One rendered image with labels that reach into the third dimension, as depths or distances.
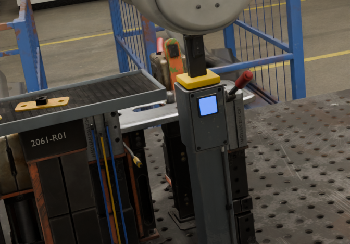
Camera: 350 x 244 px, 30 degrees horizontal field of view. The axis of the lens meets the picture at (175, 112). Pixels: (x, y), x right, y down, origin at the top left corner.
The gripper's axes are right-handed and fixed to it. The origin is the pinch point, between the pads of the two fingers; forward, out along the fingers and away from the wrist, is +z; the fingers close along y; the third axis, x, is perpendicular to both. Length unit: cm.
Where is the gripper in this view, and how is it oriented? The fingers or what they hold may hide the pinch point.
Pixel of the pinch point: (195, 55)
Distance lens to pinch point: 110.4
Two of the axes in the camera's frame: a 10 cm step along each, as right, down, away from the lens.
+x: -9.4, 2.2, -2.6
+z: 1.2, 9.3, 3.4
